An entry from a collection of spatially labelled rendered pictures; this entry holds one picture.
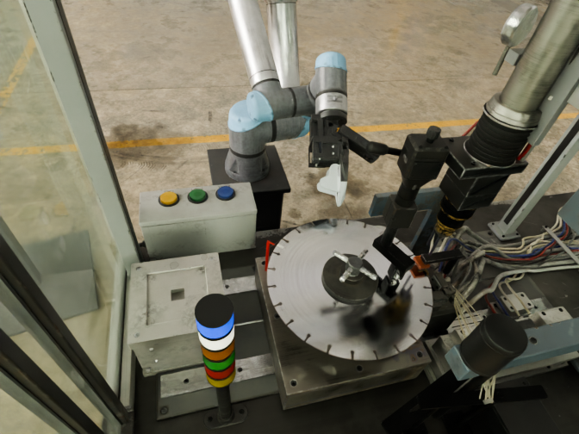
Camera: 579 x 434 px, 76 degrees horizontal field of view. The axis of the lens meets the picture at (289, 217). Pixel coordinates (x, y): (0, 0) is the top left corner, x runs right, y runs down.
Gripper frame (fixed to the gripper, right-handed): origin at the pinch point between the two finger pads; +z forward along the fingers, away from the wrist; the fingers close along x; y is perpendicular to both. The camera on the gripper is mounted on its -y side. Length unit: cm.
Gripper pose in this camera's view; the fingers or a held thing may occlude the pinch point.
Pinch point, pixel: (342, 200)
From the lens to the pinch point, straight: 84.2
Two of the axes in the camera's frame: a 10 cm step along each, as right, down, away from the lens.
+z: -0.1, 9.8, -1.8
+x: 1.0, -1.8, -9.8
